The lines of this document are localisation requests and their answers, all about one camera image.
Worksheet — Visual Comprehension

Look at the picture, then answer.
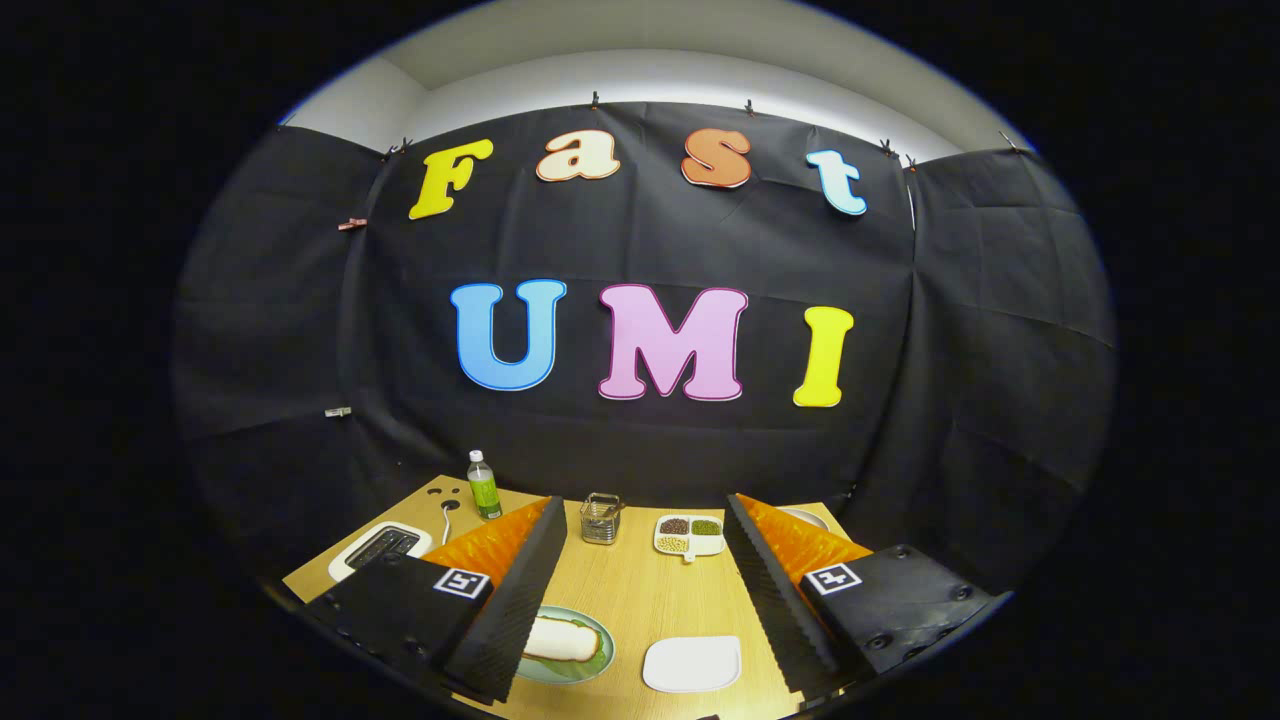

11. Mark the green lettuce leaf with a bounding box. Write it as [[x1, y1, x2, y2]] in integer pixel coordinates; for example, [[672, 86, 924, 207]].
[[520, 610, 609, 676]]

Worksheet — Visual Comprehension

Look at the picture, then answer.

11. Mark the black backdrop cloth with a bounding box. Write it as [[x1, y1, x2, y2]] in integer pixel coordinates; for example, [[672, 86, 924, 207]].
[[170, 100, 1118, 591]]

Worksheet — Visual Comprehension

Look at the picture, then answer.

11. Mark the bread loaf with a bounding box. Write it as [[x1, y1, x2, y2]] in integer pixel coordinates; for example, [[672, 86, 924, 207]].
[[522, 615, 601, 663]]

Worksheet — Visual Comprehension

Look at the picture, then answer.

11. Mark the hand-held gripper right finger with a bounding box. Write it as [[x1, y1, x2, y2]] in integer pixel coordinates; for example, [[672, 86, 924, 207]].
[[724, 492, 1004, 701]]

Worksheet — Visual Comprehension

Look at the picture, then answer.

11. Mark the green label drink bottle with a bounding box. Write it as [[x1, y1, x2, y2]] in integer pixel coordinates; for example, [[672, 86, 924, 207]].
[[467, 450, 503, 521]]

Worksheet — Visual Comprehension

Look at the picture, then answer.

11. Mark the white toaster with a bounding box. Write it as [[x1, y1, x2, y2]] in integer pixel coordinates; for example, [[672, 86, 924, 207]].
[[328, 522, 434, 584]]

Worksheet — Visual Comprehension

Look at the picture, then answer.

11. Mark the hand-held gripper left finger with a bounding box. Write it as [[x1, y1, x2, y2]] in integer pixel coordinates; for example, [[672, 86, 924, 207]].
[[305, 494, 569, 704]]

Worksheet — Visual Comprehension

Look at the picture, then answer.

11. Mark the pale green round plate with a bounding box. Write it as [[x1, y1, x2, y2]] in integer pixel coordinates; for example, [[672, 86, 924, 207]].
[[515, 605, 616, 686]]

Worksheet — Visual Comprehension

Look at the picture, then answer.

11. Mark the white divided bean dish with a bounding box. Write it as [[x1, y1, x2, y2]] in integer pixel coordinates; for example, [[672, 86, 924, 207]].
[[653, 514, 726, 563]]

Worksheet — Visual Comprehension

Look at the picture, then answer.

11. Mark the metal wire basket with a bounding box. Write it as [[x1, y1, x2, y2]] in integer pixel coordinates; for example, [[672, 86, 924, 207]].
[[580, 492, 627, 546]]

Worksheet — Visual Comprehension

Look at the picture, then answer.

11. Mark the row of black cloth clips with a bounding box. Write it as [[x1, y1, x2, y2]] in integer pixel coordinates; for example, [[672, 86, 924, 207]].
[[385, 92, 1026, 171]]

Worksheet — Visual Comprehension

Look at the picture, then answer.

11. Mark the white square plate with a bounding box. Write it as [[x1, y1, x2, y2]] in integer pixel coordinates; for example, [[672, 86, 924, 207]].
[[642, 635, 743, 694]]

